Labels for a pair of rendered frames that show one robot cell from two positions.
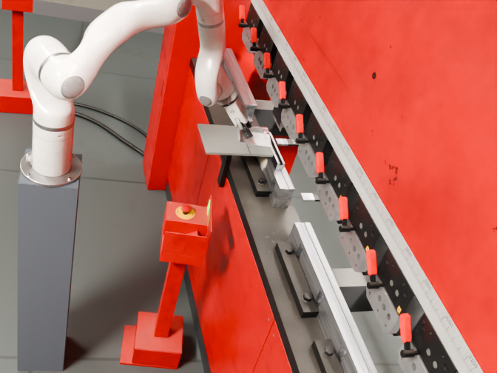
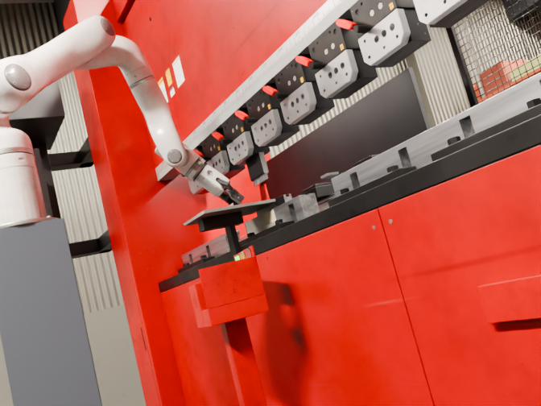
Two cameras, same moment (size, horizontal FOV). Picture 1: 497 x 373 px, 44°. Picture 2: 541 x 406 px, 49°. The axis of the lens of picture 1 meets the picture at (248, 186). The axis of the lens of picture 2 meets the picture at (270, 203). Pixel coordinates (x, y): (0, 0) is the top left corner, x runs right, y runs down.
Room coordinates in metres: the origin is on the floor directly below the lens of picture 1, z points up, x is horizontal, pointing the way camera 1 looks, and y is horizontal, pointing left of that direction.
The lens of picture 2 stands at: (-0.03, 0.18, 0.70)
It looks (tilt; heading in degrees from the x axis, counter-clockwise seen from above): 8 degrees up; 354
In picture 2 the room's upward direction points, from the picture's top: 15 degrees counter-clockwise
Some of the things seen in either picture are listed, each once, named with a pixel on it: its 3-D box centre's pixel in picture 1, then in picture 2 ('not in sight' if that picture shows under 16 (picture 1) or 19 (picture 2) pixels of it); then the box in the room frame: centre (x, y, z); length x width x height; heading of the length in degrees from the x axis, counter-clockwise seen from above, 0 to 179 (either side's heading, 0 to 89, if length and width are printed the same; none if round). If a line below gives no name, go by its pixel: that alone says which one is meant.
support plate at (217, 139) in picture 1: (234, 140); (229, 212); (1.94, 0.10, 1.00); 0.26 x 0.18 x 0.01; 115
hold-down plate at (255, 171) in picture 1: (253, 169); (266, 235); (1.94, 0.00, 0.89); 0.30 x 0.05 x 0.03; 25
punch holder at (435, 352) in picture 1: (438, 360); not in sight; (0.94, -0.53, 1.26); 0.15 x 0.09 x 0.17; 25
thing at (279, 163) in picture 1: (273, 150); (273, 205); (1.97, -0.05, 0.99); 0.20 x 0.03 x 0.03; 25
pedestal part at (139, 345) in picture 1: (151, 339); not in sight; (1.65, 0.21, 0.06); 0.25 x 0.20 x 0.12; 104
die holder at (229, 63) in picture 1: (235, 83); (211, 254); (2.50, 0.20, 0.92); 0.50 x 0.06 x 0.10; 25
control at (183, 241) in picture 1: (186, 227); (224, 287); (1.66, 0.18, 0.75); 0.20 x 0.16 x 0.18; 14
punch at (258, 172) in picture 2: (279, 113); (258, 169); (2.00, -0.03, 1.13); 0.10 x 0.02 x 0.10; 25
